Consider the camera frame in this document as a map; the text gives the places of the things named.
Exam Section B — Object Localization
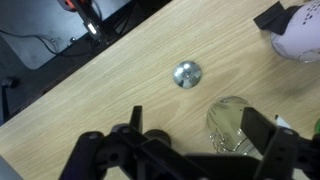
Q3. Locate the black knob post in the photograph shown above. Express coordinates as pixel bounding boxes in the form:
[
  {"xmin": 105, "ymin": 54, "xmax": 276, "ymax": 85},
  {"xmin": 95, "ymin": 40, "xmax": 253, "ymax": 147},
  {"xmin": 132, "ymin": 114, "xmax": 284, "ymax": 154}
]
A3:
[{"xmin": 0, "ymin": 76, "xmax": 21, "ymax": 126}]

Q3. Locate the small white paper tag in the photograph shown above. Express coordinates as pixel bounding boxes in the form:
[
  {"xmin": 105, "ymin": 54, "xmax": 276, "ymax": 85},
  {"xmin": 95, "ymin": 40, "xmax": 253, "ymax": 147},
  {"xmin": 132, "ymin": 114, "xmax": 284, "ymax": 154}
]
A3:
[{"xmin": 274, "ymin": 114, "xmax": 292, "ymax": 130}]

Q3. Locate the metal funnel bottle lid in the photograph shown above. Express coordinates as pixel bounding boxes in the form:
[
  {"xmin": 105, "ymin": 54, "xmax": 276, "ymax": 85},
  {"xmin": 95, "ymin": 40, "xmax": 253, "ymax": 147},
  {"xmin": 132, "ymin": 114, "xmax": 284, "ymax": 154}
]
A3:
[{"xmin": 172, "ymin": 60, "xmax": 203, "ymax": 90}]

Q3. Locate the thin black floor cable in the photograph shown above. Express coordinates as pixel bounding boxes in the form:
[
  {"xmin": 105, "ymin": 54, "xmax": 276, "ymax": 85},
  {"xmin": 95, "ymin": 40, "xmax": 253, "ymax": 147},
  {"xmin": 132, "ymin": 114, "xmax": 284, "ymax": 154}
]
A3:
[{"xmin": 0, "ymin": 29, "xmax": 73, "ymax": 57}]

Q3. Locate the black clamp orange handle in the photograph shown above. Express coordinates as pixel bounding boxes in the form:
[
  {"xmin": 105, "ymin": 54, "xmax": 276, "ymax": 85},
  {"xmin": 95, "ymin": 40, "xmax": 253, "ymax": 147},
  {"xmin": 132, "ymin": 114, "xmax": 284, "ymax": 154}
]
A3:
[{"xmin": 57, "ymin": 0, "xmax": 118, "ymax": 45}]

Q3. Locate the golden clamp jar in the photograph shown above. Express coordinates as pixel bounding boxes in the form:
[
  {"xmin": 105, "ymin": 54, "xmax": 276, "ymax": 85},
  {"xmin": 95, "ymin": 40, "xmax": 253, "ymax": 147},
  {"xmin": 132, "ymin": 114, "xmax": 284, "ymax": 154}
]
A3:
[{"xmin": 205, "ymin": 96, "xmax": 268, "ymax": 158}]

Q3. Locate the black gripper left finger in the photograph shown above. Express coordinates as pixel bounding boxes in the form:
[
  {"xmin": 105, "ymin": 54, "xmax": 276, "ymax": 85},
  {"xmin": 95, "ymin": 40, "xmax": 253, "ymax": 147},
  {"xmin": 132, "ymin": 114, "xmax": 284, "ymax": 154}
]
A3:
[{"xmin": 59, "ymin": 105, "xmax": 202, "ymax": 180}]

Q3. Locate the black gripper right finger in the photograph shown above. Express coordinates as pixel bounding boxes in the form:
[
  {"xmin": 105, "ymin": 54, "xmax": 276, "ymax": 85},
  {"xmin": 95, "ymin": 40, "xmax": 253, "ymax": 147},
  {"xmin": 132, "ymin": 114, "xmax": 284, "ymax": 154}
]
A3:
[{"xmin": 239, "ymin": 106, "xmax": 320, "ymax": 180}]

